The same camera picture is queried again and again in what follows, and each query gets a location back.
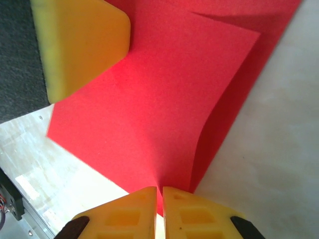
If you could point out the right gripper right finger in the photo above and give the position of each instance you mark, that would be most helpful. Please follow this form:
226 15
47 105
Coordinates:
199 219

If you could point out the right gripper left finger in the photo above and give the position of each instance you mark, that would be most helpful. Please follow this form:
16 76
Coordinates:
119 219

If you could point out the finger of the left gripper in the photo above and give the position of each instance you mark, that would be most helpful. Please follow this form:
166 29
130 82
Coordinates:
82 42

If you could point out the red square paper sheet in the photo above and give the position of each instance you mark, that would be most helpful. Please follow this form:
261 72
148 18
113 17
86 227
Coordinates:
149 99

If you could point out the aluminium mounting rail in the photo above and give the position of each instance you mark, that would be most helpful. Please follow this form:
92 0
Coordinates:
27 221

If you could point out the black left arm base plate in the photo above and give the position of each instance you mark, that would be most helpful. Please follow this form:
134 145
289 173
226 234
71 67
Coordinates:
11 199

